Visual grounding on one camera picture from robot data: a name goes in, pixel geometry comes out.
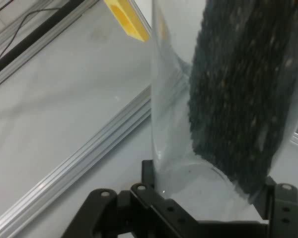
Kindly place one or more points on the black seeds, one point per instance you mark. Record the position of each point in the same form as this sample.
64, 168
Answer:
238, 99

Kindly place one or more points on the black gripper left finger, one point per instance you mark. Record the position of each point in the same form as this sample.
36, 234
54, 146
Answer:
144, 200

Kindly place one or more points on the aluminium frame post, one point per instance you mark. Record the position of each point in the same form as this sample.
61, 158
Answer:
15, 69
77, 158

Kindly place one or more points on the clear plastic jar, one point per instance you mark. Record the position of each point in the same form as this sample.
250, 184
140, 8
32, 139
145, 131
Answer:
169, 124

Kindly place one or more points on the yellow box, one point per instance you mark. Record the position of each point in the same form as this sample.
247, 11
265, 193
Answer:
129, 22

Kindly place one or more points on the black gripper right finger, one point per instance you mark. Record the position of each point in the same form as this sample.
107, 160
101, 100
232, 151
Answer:
288, 213

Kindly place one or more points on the black straight bar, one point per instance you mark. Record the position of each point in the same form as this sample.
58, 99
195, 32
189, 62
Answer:
39, 37

